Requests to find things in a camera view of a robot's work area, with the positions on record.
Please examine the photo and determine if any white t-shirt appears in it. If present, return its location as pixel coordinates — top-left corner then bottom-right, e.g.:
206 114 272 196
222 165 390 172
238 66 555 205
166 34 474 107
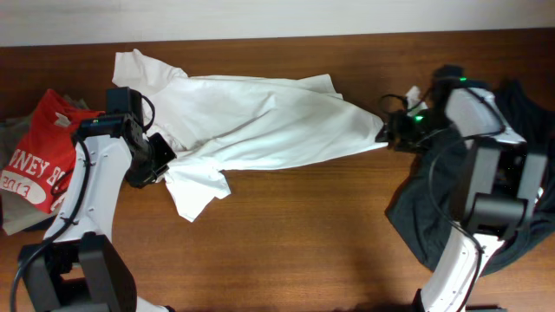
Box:
112 49 383 222

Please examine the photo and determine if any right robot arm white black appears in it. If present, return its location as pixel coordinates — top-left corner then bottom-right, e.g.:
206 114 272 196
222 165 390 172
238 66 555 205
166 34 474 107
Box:
377 65 554 311

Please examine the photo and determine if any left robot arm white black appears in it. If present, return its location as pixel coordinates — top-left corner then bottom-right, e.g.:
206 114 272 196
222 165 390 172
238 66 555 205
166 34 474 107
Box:
9 87 176 312

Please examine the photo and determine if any black Nike t-shirt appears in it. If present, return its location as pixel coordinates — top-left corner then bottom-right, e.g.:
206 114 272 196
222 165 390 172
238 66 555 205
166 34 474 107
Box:
386 80 554 276

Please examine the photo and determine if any red printed t-shirt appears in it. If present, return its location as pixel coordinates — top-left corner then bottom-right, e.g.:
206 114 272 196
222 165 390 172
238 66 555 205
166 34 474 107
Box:
1 89 102 213

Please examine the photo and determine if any khaki folded garment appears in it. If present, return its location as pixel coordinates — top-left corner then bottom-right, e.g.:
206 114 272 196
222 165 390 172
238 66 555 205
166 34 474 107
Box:
1 97 88 235

